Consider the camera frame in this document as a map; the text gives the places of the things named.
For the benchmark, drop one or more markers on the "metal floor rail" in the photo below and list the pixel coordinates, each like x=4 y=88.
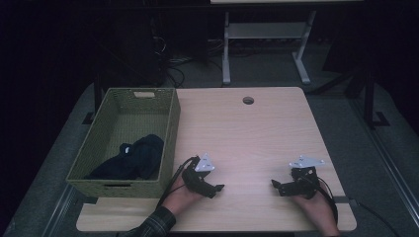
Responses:
x=59 y=210
x=388 y=161

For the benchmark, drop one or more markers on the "dark navy cloth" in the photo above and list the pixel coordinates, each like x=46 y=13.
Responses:
x=141 y=158

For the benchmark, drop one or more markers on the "black metal stand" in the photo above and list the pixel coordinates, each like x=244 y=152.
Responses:
x=369 y=98
x=97 y=95

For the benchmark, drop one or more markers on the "white metal desk frame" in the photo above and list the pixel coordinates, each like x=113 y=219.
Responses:
x=263 y=30

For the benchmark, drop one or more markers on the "person's left hand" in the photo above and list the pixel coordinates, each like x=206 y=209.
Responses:
x=179 y=199

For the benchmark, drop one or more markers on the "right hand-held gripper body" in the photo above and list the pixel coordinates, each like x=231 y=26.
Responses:
x=304 y=184

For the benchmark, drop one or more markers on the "person's right hand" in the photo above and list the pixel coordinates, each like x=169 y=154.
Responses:
x=319 y=210

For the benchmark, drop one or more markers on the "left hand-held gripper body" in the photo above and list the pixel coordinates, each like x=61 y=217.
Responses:
x=205 y=163

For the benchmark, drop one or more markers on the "green woven basket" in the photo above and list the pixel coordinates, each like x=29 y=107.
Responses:
x=131 y=121

